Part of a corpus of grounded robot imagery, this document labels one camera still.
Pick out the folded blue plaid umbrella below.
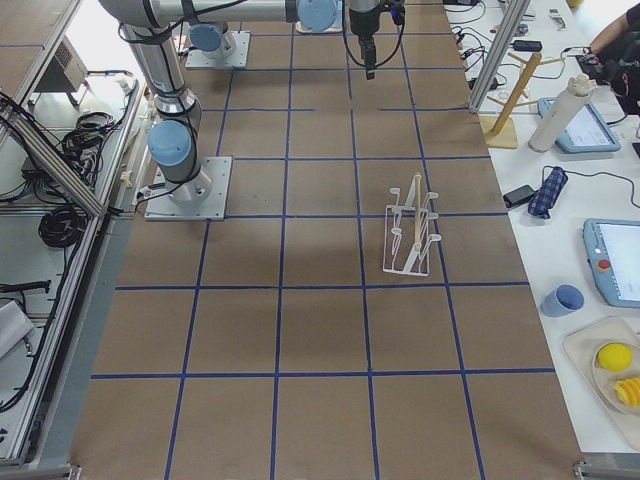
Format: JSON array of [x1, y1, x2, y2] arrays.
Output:
[[528, 167, 568, 220]]

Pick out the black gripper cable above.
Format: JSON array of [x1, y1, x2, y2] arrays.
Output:
[[342, 0, 407, 70]]

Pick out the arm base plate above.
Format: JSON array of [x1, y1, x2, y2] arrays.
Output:
[[144, 157, 232, 221], [186, 25, 250, 70]]

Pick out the white wire cup rack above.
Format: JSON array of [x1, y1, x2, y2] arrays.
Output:
[[382, 173, 442, 277]]

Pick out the white cylindrical tube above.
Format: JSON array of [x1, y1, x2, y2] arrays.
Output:
[[528, 73, 597, 152]]

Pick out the yellow sliced toy fruit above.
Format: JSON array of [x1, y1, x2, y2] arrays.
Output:
[[614, 377, 640, 407]]

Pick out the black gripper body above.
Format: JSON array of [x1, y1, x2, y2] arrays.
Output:
[[348, 0, 381, 37]]

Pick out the blue teach pendant tablet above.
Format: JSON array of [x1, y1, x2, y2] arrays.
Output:
[[554, 103, 621, 154]]

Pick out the yellow ball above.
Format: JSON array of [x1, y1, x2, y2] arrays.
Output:
[[596, 343, 633, 372]]

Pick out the black power adapter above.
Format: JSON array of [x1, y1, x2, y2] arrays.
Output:
[[502, 185, 537, 209]]

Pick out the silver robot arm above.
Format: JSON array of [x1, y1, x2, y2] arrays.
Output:
[[102, 1, 389, 205]]

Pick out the beige side tray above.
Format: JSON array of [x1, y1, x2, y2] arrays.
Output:
[[563, 317, 639, 450]]

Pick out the aluminium frame post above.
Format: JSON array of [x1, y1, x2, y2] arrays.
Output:
[[469, 0, 530, 113]]

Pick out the coiled black cables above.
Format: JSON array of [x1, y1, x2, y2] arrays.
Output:
[[38, 204, 86, 251]]

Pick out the blue cup on side table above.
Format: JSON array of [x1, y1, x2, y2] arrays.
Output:
[[541, 284, 584, 317]]

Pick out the person forearm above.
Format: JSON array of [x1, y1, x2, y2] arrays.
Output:
[[589, 5, 639, 55]]

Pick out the wooden mug tree stand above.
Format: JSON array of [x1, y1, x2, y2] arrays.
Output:
[[479, 52, 564, 149]]

